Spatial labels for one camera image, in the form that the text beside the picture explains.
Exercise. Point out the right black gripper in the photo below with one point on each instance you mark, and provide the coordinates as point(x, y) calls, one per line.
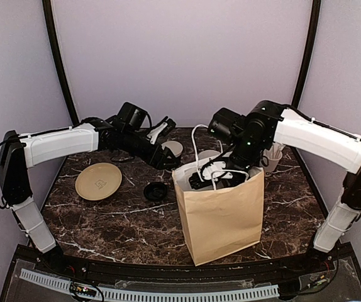
point(224, 180)

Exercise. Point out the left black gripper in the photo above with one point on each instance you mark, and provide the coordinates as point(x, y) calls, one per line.
point(151, 159)

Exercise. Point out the stack of black paper cups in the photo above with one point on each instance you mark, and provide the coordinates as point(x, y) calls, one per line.
point(175, 147)

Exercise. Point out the white cup holding straws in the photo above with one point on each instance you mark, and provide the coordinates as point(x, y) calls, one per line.
point(267, 163)

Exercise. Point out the stack of black cup lids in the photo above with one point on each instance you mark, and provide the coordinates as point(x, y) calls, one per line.
point(155, 191)

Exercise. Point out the brown paper bag white handles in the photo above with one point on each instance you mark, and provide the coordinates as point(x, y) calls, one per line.
point(217, 222)

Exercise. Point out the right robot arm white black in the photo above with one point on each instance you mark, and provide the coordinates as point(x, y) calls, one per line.
point(269, 123)

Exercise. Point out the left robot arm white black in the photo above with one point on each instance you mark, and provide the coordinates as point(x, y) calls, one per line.
point(18, 153)

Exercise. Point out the bundle of white wrapped straws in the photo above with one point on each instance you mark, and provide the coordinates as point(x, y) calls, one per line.
point(276, 151)

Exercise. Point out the white paper bowl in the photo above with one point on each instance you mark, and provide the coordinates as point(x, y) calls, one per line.
point(208, 154)

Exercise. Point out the beige round plate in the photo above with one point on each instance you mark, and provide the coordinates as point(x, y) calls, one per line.
point(98, 181)

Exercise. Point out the black front table rail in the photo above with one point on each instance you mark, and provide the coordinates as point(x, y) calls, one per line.
point(274, 271)

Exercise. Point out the black right frame post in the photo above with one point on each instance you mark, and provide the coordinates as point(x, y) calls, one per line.
point(308, 51)

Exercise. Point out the black frame post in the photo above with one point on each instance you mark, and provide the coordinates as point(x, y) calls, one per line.
point(57, 59)
point(308, 51)

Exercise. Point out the white slotted cable duct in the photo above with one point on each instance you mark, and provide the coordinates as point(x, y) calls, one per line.
point(101, 293)

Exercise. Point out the black left frame post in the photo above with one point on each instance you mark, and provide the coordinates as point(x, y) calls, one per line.
point(57, 59)

